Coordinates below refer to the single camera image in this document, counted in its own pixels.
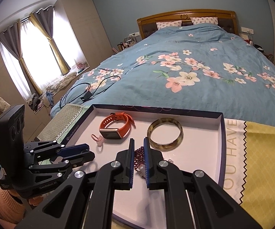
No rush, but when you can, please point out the tortoiseshell bangle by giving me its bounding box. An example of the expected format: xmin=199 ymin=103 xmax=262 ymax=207
xmin=147 ymin=117 xmax=184 ymax=151

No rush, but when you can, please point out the purple bead bracelet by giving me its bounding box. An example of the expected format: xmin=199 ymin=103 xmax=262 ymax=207
xmin=133 ymin=146 xmax=174 ymax=179

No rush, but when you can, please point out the orange smart watch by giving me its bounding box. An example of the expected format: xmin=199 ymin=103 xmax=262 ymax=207
xmin=99 ymin=112 xmax=135 ymax=139

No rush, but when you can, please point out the person's left hand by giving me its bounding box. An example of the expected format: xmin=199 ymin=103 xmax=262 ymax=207
xmin=8 ymin=189 xmax=44 ymax=206

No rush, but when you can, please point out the dark blue shallow box tray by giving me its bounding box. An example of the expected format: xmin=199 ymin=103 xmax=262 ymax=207
xmin=60 ymin=104 xmax=227 ymax=229

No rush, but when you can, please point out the pink sweater sleeve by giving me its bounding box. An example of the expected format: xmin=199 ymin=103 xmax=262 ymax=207
xmin=0 ymin=189 xmax=25 ymax=226

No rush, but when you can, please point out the folded blanket on windowsill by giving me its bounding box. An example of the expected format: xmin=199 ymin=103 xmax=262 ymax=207
xmin=46 ymin=71 xmax=77 ymax=93

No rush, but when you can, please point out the blue floral duvet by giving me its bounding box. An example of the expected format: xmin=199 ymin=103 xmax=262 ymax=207
xmin=51 ymin=23 xmax=275 ymax=126

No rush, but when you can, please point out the left patterned pillow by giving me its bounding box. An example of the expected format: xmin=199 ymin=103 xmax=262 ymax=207
xmin=156 ymin=20 xmax=182 ymax=30

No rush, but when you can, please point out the patterned pillow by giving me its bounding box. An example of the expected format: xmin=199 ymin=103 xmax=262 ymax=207
xmin=190 ymin=17 xmax=219 ymax=25
xmin=156 ymin=20 xmax=182 ymax=30

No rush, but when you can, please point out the left grey yellow curtain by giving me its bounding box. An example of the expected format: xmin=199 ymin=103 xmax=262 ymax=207
xmin=0 ymin=20 xmax=42 ymax=96

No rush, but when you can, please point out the grey yellow curtain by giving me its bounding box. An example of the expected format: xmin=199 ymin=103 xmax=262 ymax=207
xmin=29 ymin=6 xmax=70 ymax=75
xmin=0 ymin=20 xmax=42 ymax=96

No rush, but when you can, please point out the right patterned pillow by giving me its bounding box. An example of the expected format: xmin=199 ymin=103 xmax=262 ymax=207
xmin=190 ymin=17 xmax=219 ymax=25

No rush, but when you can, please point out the right grey yellow curtain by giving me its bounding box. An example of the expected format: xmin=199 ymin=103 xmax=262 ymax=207
xmin=29 ymin=6 xmax=70 ymax=75

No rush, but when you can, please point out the wooden headboard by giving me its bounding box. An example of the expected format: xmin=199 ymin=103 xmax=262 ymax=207
xmin=137 ymin=9 xmax=239 ymax=39

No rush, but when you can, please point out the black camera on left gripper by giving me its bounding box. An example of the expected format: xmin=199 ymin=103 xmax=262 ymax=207
xmin=0 ymin=104 xmax=25 ymax=180

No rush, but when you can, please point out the black charger cable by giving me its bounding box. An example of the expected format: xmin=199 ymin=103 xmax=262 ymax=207
xmin=59 ymin=74 xmax=122 ymax=109

